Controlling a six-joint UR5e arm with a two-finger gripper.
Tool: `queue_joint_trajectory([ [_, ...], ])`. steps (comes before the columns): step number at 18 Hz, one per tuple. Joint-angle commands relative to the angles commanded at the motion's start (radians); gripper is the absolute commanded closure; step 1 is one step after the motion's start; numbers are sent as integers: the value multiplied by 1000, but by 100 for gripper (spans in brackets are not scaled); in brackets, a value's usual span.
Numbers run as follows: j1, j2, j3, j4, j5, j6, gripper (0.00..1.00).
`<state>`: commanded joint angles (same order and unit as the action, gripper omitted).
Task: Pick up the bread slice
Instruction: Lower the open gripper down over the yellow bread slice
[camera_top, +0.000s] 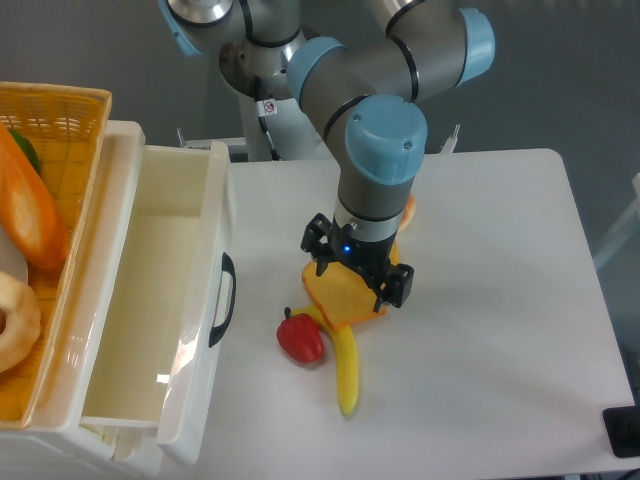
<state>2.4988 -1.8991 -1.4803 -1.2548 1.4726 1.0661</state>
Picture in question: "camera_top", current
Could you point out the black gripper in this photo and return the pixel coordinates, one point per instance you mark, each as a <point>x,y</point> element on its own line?
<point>328,243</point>

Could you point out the orange toy bread slice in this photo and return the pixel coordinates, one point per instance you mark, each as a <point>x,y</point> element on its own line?
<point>341,295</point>

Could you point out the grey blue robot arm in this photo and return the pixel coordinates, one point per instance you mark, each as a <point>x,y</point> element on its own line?
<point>299,92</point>

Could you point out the yellow toy banana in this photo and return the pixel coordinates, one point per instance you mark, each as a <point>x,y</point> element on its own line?
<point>346,358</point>

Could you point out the red toy bell pepper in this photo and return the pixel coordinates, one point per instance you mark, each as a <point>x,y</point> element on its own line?
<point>299,336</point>

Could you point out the white plastic drawer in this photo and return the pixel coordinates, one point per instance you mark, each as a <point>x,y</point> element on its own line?
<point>172,303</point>

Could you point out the black device at edge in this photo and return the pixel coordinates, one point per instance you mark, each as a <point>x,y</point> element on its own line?
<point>622,426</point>

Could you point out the yellow woven plastic basket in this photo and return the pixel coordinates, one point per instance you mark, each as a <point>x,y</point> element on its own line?
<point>66,125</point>

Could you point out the orange toy baguette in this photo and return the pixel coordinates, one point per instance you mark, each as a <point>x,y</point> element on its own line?
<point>29,214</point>

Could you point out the beige toy donut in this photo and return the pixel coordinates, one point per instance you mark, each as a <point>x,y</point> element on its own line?
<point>22,320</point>

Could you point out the white toy radish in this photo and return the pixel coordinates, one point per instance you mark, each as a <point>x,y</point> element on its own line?
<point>12,260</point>

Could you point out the white drawer cabinet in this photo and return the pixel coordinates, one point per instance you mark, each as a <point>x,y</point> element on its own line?
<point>58,443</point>

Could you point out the white frame at right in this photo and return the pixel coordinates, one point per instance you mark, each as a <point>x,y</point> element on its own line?
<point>622,229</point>

